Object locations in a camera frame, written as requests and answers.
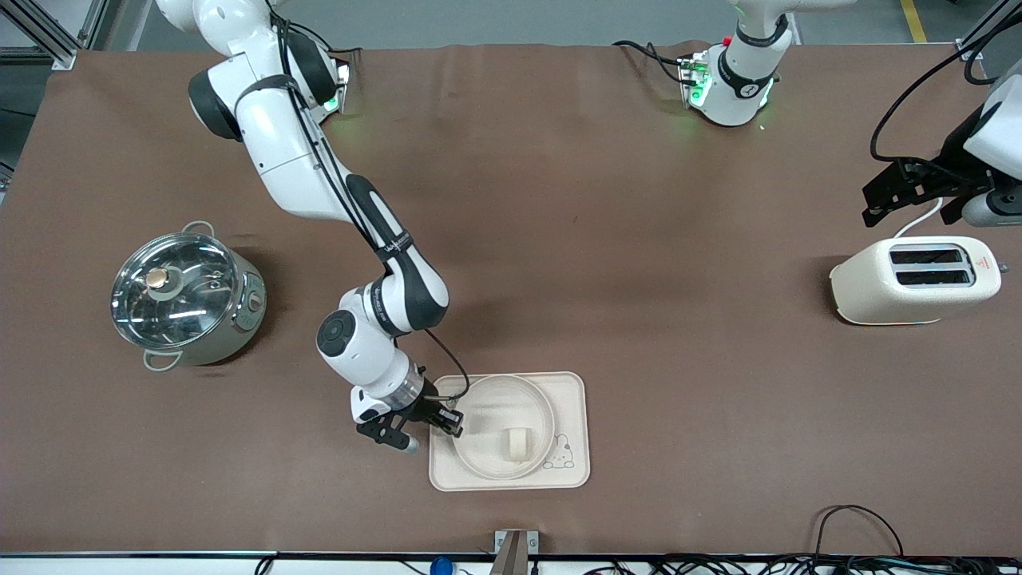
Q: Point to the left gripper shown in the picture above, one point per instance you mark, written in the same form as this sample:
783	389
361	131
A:
955	157

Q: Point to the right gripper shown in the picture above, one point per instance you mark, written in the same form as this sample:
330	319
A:
421	409

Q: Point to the cream round plate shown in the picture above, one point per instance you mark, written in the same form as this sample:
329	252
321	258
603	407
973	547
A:
491	447

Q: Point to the small white steamed bun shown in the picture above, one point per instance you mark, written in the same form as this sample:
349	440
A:
516	445

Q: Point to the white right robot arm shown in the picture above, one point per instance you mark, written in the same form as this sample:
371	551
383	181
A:
287	152

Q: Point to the cream two-slot toaster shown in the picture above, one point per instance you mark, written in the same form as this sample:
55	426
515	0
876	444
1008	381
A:
910	295

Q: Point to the cream rabbit print tray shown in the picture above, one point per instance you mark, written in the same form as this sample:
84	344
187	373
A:
571	399

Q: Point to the blue round knob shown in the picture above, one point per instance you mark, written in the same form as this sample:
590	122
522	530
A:
441	567

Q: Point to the silver electric cooking pot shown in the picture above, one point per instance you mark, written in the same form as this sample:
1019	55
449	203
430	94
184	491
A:
231	327

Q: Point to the brown table mat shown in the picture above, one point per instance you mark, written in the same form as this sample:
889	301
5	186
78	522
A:
599	200

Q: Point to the glass pot lid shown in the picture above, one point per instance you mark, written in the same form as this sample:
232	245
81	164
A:
172	291

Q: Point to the metal table edge bracket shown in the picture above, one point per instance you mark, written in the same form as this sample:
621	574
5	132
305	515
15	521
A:
515	551

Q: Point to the aluminium frame profile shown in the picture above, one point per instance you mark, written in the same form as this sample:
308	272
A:
986	28
48	36

